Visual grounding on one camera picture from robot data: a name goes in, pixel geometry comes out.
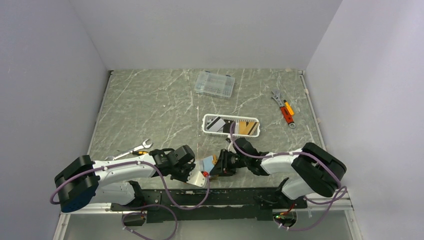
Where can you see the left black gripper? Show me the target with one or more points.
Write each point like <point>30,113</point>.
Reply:
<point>190,166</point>

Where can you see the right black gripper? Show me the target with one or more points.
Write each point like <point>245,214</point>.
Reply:
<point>222,168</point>

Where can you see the white plastic basket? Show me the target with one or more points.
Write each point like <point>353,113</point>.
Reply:
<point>234,127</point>

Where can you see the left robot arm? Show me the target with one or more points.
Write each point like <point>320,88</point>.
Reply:
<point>85,181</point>

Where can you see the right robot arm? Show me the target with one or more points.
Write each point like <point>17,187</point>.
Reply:
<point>313,169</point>

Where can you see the black VIP cards stack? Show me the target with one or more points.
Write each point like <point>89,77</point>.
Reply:
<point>227,126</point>

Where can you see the gold cards stack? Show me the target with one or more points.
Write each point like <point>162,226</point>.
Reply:
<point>248,127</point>

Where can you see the red adjustable wrench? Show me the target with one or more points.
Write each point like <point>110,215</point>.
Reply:
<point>277,96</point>

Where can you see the clear plastic organizer box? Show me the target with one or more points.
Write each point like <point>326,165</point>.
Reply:
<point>214,85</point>

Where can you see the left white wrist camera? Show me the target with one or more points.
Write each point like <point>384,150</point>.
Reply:
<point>198,178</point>

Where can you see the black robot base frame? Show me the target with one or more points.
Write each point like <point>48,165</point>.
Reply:
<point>259,203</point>

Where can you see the yellow black handled wrench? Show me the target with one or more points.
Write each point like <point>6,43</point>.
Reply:
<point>146,144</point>

